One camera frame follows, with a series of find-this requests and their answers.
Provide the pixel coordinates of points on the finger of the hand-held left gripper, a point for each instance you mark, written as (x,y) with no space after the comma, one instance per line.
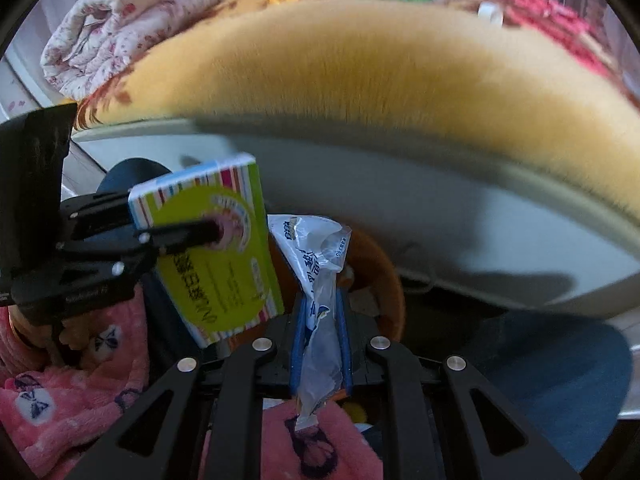
(185,235)
(95,205)

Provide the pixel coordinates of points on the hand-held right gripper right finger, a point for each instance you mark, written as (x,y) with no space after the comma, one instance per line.
(345,340)

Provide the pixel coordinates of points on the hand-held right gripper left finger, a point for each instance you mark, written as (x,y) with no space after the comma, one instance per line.
(297,340)

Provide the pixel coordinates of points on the green striped medicine box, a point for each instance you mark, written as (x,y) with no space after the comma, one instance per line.
(220,290)

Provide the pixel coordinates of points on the orange-brown waste bin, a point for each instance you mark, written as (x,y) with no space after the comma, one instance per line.
(380,280)

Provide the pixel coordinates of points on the white plastic wrapper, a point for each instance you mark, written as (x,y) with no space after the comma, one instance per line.
(312,245)

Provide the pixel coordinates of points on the folded floral quilt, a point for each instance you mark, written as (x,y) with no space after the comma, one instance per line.
(125,25)

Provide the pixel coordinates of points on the pink fleece clothing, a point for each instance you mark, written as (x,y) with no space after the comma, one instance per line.
(65,410)

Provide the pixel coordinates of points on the blue denim cloth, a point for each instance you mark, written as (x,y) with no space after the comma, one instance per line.
(550,385)

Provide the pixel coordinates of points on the yellow floral blanket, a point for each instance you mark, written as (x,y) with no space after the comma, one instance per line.
(375,85)

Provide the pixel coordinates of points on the small white object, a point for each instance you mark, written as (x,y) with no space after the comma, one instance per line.
(490,12)

